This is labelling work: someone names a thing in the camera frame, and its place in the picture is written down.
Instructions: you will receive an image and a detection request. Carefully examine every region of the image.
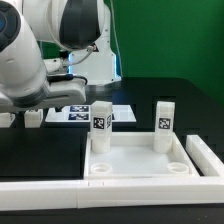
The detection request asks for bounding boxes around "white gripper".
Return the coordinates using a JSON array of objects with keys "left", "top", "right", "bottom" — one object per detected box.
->
[{"left": 0, "top": 81, "right": 86, "bottom": 112}]

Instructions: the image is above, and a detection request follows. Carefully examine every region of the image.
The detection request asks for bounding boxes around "white square table top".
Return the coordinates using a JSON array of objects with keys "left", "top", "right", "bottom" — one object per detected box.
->
[{"left": 84, "top": 132, "right": 199, "bottom": 180}]

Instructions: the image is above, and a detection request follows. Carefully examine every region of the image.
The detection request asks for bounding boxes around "white L-shaped obstacle fence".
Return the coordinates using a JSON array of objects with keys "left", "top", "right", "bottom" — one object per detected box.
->
[{"left": 0, "top": 135, "right": 224, "bottom": 211}]

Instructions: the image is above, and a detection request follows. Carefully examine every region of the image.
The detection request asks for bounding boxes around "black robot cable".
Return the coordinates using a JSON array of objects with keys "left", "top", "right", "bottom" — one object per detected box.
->
[{"left": 46, "top": 73, "right": 89, "bottom": 86}]

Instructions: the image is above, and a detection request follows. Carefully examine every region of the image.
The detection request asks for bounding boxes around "white marker base plate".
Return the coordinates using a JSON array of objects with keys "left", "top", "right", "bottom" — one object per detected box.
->
[{"left": 45, "top": 105, "right": 136, "bottom": 123}]

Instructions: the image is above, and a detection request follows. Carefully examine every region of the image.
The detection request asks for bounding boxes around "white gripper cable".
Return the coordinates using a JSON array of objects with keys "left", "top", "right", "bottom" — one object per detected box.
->
[{"left": 59, "top": 45, "right": 96, "bottom": 66}]

